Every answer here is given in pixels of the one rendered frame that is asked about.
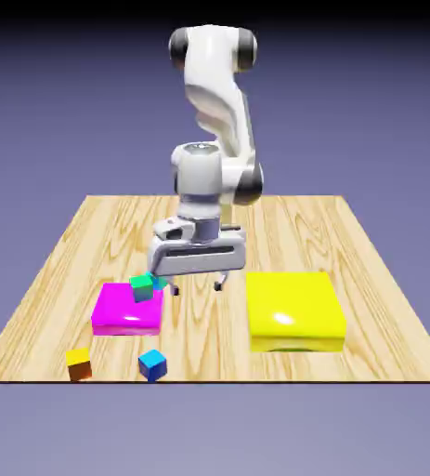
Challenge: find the small green cube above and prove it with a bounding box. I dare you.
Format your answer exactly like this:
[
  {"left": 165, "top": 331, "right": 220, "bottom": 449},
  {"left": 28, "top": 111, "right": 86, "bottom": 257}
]
[{"left": 128, "top": 274, "right": 155, "bottom": 304}]

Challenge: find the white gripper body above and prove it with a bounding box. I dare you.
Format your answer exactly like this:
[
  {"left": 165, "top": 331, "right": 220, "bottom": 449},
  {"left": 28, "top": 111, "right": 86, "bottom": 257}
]
[{"left": 147, "top": 225, "right": 248, "bottom": 278}]

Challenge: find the small blue cube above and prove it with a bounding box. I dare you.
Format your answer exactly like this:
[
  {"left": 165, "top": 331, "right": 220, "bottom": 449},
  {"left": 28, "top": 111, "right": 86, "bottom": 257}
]
[{"left": 137, "top": 348, "right": 168, "bottom": 383}]

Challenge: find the small orange cube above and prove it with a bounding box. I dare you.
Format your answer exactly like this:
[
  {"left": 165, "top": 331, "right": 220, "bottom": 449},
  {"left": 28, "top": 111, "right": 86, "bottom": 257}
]
[{"left": 64, "top": 347, "right": 94, "bottom": 383}]

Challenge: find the large magenta box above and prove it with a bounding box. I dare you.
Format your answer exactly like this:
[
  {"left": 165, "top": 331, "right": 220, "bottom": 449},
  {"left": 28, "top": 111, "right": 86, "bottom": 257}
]
[{"left": 90, "top": 282, "right": 165, "bottom": 337}]

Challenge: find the small cyan cube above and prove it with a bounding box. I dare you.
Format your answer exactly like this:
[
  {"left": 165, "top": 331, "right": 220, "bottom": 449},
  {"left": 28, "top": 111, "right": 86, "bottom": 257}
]
[{"left": 145, "top": 271, "right": 169, "bottom": 292}]

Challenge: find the large yellow box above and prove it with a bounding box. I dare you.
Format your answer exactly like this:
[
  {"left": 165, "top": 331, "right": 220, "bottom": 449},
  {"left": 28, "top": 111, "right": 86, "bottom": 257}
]
[{"left": 244, "top": 271, "right": 348, "bottom": 353}]

